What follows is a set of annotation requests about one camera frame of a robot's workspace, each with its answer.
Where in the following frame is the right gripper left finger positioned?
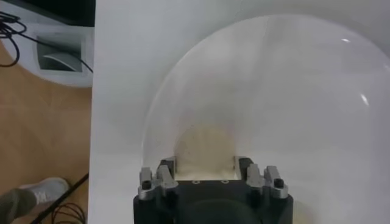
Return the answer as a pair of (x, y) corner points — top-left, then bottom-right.
(138, 156), (179, 200)

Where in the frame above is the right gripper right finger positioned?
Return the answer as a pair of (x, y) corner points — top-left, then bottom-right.
(234, 156), (289, 200)

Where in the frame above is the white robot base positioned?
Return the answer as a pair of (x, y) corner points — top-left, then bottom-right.
(0, 0), (96, 88)

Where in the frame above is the white round plate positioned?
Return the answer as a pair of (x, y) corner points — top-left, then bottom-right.
(141, 13), (390, 224)

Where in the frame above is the grey sneaker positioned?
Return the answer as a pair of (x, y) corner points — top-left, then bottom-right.
(19, 177), (71, 214)

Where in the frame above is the olive trouser leg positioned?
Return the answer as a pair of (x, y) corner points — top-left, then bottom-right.
(0, 188), (38, 224)

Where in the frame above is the coiled black cable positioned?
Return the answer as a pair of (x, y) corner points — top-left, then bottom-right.
(51, 202), (87, 224)

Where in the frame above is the straight black cable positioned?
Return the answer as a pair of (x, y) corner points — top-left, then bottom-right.
(30, 172), (90, 224)

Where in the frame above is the black tangled cable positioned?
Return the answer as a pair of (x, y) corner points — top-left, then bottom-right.
(0, 11), (94, 74)

